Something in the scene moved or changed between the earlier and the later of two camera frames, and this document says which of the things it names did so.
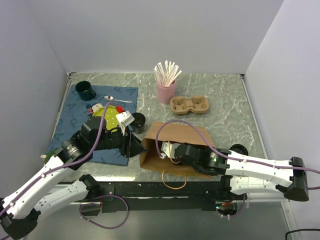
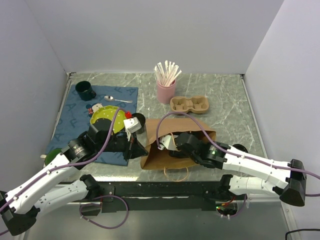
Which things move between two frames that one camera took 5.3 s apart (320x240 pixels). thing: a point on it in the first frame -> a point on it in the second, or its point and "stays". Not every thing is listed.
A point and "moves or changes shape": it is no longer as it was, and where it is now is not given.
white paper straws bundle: x=167 y=73 stays
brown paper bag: x=157 y=132 moves or changes shape
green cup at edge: x=49 y=155 stays
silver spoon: x=110 y=98 stays
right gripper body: x=197 y=168 -> x=181 y=153
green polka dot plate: x=111 y=112 stays
